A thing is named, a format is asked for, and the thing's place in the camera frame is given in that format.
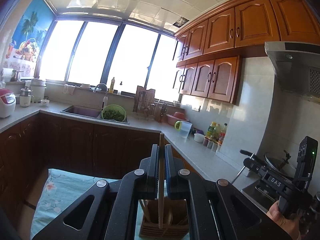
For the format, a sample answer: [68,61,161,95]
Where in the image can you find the green colander with greens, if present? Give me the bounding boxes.
[101,105,126,122]

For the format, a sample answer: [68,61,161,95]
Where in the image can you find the dish drying rack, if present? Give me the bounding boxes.
[133,86,168,122]

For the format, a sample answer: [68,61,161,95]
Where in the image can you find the small white blender cooker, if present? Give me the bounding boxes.
[20,86,34,107]

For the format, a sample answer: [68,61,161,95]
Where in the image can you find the white pot cooker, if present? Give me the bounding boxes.
[30,78,47,102]

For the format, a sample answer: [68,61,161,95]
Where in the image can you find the upper wooden wall cabinets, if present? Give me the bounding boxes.
[174,0,319,104]

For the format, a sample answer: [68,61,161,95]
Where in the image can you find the right hand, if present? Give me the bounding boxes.
[267,201,301,239]

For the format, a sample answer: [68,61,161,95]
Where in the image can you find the lower wooden base cabinets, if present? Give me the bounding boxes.
[0,113,201,221]

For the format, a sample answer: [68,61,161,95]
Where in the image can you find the black frying pan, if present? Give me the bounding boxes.
[240,150,296,180]

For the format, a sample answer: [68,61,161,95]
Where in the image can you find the steel range hood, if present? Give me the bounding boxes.
[265,41,319,103]

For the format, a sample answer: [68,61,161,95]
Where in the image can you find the steel chopstick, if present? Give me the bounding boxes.
[231,167,245,184]

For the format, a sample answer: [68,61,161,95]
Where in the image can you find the white red rice cooker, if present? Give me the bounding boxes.
[0,88,16,118]

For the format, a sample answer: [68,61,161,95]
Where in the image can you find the clear pitcher green handle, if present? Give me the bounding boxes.
[174,120,192,138]

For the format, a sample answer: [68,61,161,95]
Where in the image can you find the gas stove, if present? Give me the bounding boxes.
[241,180,279,213]

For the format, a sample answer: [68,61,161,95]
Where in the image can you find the chrome sink faucet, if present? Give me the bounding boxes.
[93,83,108,109]

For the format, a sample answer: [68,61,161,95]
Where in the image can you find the yellow oil bottle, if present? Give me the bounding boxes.
[206,122,216,138]

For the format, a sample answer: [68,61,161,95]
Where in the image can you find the carved wooden chopstick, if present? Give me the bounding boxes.
[158,133,165,229]

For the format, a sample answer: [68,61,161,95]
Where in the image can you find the yellow detergent bottle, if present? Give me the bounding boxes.
[108,77,115,94]

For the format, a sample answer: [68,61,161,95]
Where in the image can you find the white bowl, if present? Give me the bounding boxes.
[194,133,205,143]

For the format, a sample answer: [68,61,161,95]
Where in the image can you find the pink basin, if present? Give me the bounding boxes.
[166,112,189,126]

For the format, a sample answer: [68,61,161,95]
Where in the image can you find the fruit beach poster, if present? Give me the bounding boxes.
[1,0,55,77]

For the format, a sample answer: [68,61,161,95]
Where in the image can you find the floral teal tablecloth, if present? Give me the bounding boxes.
[30,168,143,240]

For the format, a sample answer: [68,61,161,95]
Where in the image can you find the wooden utensil holder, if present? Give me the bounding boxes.
[136,197,189,239]

